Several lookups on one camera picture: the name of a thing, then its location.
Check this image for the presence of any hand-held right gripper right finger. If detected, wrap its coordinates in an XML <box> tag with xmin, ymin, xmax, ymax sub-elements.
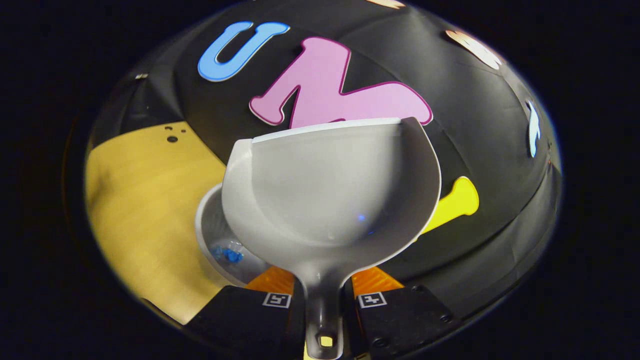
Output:
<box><xmin>344</xmin><ymin>266</ymin><xmax>455</xmax><ymax>360</ymax></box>

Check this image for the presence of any dark blue paper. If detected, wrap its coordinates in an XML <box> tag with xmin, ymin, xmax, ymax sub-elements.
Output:
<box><xmin>212</xmin><ymin>244</ymin><xmax>244</xmax><ymax>264</ymax></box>

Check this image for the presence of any wooden desktop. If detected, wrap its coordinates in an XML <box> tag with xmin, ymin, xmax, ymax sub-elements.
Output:
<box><xmin>84</xmin><ymin>121</ymin><xmax>251</xmax><ymax>326</ymax></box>

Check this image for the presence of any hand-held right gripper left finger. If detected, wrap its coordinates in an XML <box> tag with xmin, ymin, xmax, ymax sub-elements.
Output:
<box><xmin>185</xmin><ymin>266</ymin><xmax>307</xmax><ymax>360</ymax></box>

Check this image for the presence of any grey dustpan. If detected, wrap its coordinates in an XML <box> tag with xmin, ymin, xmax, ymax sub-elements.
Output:
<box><xmin>221</xmin><ymin>117</ymin><xmax>443</xmax><ymax>360</ymax></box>

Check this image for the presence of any grey ribbed garbage bin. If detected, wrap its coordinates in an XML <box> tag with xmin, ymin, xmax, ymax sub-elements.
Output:
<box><xmin>194</xmin><ymin>182</ymin><xmax>273</xmax><ymax>287</ymax></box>

